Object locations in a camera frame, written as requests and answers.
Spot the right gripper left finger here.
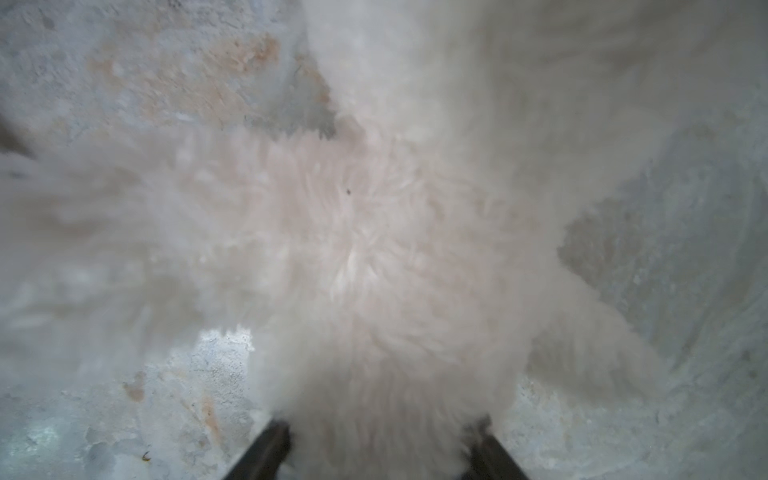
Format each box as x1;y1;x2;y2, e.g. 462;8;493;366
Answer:
224;420;292;480

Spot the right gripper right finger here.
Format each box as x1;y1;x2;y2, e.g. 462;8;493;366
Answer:
460;416;529;480

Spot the white plush teddy bear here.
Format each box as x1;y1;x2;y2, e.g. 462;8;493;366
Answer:
1;1;767;479

